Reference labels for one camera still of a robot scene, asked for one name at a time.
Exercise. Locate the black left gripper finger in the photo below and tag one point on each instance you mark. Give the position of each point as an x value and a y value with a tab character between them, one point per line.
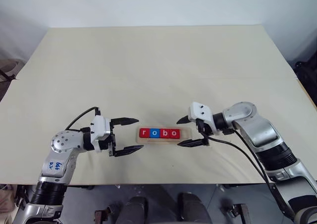
127	151
123	121

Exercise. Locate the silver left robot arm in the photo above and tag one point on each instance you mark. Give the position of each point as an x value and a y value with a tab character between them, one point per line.
62	142

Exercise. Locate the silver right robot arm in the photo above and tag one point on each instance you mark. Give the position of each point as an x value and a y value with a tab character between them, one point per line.
260	132

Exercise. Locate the red b letter block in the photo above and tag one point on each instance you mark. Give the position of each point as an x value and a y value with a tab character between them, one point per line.
164	133

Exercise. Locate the brown wooden stool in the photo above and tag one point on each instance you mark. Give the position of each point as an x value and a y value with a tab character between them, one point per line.
10	69

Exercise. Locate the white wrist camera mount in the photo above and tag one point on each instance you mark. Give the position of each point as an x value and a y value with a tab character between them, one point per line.
99	127
200	110

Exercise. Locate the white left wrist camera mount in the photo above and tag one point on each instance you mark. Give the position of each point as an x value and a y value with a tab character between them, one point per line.
99	127

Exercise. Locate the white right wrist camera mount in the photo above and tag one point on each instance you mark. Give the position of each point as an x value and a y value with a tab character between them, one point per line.
200	110

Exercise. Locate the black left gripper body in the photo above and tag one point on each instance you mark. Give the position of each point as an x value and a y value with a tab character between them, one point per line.
112	144

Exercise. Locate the red o letter block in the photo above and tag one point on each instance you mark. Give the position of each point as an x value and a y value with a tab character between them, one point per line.
174	133

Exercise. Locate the blue o letter block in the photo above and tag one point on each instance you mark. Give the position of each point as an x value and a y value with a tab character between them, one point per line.
154	133

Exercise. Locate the light wooden letter tray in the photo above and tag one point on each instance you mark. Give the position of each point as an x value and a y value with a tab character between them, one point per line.
185	134

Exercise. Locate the rusty metal bracket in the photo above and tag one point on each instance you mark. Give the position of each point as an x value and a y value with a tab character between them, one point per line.
101	216
241	214

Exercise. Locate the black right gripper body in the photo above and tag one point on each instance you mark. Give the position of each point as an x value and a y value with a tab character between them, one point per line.
205	134

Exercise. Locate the black equipment pile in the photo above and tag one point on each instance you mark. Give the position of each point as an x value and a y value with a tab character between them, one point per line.
308	75

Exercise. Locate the dark rounded shape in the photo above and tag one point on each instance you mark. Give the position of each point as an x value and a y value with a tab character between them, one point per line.
135	209
194	209

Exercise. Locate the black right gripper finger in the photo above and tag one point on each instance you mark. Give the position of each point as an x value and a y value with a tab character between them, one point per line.
184	120
194	142

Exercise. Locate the red r letter block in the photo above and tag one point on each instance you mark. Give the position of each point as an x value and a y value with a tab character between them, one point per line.
144	133

